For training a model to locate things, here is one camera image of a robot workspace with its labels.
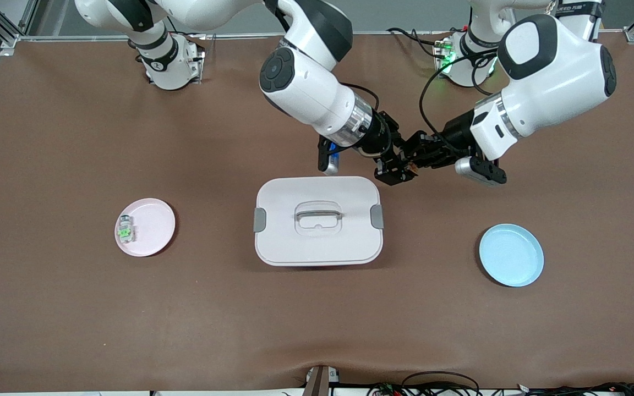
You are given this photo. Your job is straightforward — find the white lidded storage box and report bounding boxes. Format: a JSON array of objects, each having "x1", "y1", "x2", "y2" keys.
[{"x1": 253, "y1": 176, "x2": 385, "y2": 267}]

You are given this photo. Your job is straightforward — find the light blue round plate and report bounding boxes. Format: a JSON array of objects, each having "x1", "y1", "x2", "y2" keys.
[{"x1": 479, "y1": 223, "x2": 545, "y2": 288}]

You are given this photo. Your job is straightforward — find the brown table mat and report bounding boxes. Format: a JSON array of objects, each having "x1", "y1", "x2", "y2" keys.
[{"x1": 0, "y1": 32, "x2": 634, "y2": 394}]

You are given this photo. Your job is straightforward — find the pink round plate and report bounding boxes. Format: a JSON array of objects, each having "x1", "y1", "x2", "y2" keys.
[{"x1": 114, "y1": 198, "x2": 176, "y2": 257}]

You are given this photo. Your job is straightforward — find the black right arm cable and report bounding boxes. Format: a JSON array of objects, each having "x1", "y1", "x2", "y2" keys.
[{"x1": 345, "y1": 82, "x2": 380, "y2": 111}]

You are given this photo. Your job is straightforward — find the black base cable bundle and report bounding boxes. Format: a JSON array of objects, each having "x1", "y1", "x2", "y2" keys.
[{"x1": 387, "y1": 26, "x2": 451, "y2": 59}]

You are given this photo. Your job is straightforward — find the black looped cable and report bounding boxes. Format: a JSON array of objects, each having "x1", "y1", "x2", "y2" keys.
[{"x1": 401, "y1": 371, "x2": 480, "y2": 396}]

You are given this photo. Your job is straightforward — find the coloured wire bundle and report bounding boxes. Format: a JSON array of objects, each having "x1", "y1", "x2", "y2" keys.
[{"x1": 367, "y1": 383, "x2": 406, "y2": 396}]

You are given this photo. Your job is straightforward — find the metal mount bracket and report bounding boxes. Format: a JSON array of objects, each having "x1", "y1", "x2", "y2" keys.
[{"x1": 303, "y1": 365, "x2": 341, "y2": 396}]

